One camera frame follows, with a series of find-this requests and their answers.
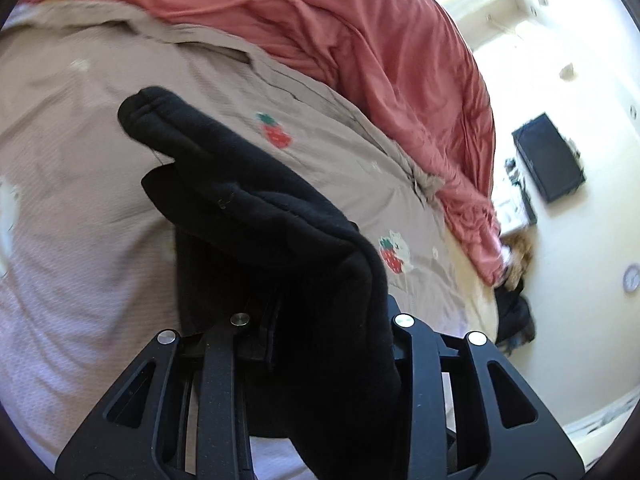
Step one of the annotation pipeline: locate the brown plush toy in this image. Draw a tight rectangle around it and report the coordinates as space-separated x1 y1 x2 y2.
502 232 536 291

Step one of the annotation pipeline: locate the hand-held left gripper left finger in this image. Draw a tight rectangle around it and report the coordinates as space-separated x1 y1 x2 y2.
55 305 281 480

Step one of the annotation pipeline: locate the black orange-patched sweatshirt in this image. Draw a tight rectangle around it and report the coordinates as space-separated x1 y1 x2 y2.
117 86 403 480

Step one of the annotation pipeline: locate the white cluttered shelf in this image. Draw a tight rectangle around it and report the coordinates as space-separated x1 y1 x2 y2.
492 157 538 236

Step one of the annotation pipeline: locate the dark clothes pile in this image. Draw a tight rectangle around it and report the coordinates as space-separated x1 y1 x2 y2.
495 280 537 346

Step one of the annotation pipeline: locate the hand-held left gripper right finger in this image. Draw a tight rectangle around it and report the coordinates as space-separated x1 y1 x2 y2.
386 295 586 480

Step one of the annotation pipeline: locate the beige strawberry print blanket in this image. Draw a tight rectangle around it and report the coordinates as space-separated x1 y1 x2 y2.
0 2 501 480

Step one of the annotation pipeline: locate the black rectangular box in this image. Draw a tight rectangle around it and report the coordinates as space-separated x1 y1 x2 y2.
511 112 587 205

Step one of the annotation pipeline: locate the salmon red duvet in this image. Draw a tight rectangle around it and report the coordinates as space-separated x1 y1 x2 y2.
20 0 511 288

